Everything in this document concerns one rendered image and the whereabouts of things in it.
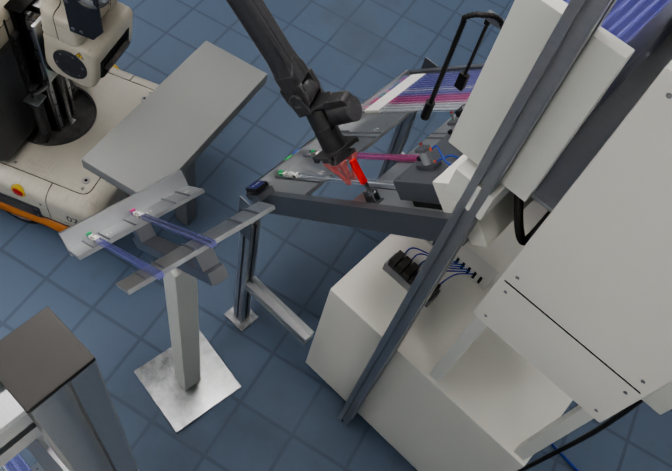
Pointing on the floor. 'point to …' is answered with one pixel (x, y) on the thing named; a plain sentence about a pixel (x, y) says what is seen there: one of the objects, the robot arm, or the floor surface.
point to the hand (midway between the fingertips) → (350, 180)
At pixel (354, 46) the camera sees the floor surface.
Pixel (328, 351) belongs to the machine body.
